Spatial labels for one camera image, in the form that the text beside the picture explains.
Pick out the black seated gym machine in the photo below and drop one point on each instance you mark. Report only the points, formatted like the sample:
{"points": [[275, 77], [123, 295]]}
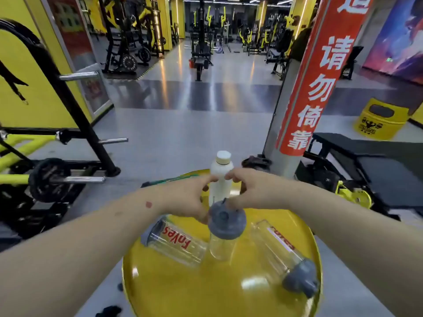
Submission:
{"points": [[352, 59]]}

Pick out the row of yellow gym machines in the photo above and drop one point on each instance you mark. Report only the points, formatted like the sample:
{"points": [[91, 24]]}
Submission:
{"points": [[281, 46]]}

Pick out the person's right forearm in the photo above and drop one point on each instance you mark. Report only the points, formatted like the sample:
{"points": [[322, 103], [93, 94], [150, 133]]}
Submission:
{"points": [[363, 241]]}

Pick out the black weight plate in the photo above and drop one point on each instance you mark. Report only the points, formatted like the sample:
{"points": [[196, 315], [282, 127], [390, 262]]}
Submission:
{"points": [[46, 181]]}

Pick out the person's right hand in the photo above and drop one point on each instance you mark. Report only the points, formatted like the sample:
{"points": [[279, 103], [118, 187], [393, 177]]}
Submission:
{"points": [[264, 191]]}

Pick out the black bench machine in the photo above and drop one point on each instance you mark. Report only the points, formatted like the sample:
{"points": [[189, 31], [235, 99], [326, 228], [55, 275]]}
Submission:
{"points": [[200, 52]]}

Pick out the green shaker with black lid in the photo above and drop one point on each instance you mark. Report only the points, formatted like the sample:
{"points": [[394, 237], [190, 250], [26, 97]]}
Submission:
{"points": [[172, 180]]}

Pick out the white bottle with cream cap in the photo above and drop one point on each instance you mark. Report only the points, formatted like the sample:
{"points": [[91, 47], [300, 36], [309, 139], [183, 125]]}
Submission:
{"points": [[219, 171]]}

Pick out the person's left hand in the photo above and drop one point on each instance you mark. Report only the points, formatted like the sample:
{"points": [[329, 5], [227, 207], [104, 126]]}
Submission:
{"points": [[185, 198]]}

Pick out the dark shaker with black lid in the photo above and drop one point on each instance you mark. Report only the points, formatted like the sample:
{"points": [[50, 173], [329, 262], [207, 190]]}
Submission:
{"points": [[252, 162]]}

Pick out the yellow barrel seat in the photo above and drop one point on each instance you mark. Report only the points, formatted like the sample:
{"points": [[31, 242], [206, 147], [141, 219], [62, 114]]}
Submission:
{"points": [[380, 123]]}

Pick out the black weight bench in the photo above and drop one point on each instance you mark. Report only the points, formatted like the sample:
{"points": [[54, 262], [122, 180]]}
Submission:
{"points": [[380, 171]]}

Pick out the black squat rack with plates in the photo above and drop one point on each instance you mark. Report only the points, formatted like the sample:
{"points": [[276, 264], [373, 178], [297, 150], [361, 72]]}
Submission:
{"points": [[122, 36]]}

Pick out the grey pillar with red banner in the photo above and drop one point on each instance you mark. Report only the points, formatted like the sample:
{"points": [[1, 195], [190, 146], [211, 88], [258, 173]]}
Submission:
{"points": [[317, 79]]}

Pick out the yellow round drum table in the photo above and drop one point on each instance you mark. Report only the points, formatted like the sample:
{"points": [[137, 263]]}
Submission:
{"points": [[214, 287]]}

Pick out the framed red poster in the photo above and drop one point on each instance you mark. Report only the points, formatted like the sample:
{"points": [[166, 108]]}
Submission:
{"points": [[96, 89]]}

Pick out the black glove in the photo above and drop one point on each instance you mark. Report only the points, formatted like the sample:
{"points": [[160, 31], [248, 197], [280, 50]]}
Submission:
{"points": [[109, 311]]}

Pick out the black yellow weight machine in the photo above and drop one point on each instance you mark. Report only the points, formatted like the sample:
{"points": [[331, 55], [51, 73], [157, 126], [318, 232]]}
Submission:
{"points": [[69, 102]]}

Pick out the person's left forearm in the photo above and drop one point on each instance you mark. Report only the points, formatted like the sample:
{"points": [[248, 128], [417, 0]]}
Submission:
{"points": [[72, 254]]}

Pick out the clear shaker grey lid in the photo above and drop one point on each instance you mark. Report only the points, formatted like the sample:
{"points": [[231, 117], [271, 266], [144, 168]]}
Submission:
{"points": [[228, 224], [300, 277], [175, 241]]}

